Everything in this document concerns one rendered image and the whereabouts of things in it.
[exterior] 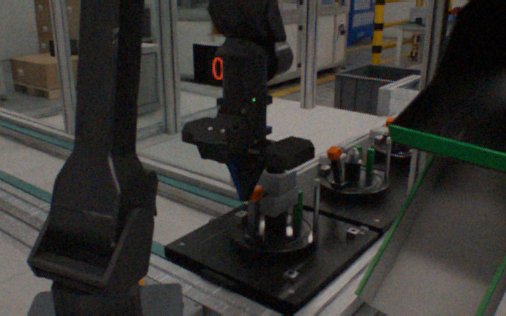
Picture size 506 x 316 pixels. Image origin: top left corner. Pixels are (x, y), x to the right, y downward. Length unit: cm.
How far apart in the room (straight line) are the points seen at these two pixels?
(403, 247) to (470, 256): 8
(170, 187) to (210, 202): 11
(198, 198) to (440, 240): 53
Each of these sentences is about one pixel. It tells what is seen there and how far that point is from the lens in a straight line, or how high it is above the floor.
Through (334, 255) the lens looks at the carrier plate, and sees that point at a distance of 77.
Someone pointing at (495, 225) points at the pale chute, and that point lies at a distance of 64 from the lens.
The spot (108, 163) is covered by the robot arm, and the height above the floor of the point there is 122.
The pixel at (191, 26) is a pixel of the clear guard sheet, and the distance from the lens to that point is 102.
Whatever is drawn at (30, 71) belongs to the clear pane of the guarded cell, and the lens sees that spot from 200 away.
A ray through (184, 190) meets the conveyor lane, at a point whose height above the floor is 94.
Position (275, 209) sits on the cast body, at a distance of 74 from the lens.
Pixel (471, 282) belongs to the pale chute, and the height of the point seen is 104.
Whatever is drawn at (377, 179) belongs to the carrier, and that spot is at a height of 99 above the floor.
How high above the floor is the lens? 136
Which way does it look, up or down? 20 degrees down
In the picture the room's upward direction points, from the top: straight up
